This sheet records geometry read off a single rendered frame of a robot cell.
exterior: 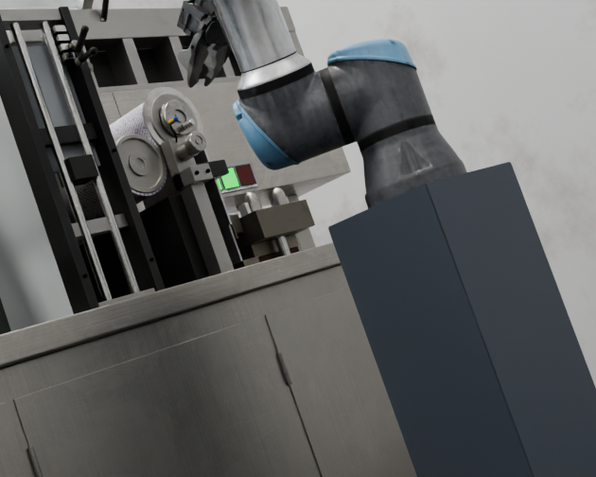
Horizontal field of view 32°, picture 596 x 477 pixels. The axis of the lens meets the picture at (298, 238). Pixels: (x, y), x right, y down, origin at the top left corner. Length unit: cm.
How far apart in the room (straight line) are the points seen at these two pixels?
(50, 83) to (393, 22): 271
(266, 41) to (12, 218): 69
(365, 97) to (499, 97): 265
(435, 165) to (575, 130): 252
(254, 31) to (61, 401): 58
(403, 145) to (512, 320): 28
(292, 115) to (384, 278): 26
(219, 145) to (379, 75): 122
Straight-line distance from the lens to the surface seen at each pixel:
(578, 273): 406
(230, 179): 263
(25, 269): 198
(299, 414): 176
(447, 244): 138
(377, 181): 147
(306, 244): 299
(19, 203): 196
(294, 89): 149
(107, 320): 152
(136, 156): 204
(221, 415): 165
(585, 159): 396
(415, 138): 147
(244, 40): 150
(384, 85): 149
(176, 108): 212
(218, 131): 268
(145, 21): 269
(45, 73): 187
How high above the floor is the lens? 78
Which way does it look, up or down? 4 degrees up
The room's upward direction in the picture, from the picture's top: 20 degrees counter-clockwise
